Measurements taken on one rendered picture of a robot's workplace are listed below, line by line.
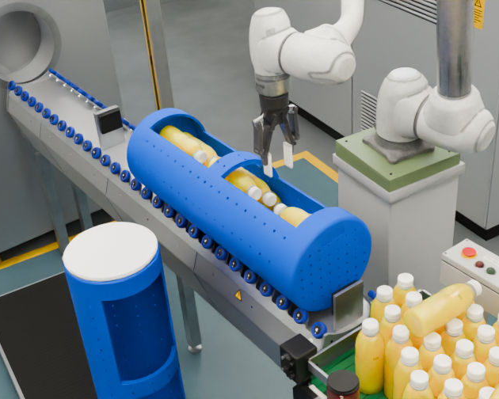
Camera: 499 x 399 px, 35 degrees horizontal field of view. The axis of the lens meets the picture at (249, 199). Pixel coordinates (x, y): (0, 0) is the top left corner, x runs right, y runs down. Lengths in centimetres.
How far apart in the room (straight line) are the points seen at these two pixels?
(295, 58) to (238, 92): 373
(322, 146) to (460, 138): 243
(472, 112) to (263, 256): 79
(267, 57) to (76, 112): 165
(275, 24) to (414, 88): 76
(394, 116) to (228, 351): 138
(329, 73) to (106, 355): 114
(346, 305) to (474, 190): 191
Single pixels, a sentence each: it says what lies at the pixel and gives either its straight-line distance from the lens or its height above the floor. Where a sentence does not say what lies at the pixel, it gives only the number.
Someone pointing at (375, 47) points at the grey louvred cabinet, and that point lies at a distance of 422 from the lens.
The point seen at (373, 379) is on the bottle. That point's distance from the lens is 198.
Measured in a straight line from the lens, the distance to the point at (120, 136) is 310.
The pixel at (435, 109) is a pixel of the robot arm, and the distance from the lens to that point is 244.
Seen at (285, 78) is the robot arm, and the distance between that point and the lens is 195.
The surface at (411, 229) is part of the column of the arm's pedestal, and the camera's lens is 272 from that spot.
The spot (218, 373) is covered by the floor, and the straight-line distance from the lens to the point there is 335.
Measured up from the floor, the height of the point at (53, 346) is 15.
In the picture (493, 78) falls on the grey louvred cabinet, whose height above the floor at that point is 88.
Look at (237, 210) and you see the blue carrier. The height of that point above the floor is 118.
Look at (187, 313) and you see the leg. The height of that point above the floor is 24.
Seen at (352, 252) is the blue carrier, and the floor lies 110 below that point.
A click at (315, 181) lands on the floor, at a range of 447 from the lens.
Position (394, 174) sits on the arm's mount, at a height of 105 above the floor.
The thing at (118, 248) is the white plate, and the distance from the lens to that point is 234.
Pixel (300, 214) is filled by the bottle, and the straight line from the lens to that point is 211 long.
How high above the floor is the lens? 240
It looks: 33 degrees down
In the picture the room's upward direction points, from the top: 5 degrees counter-clockwise
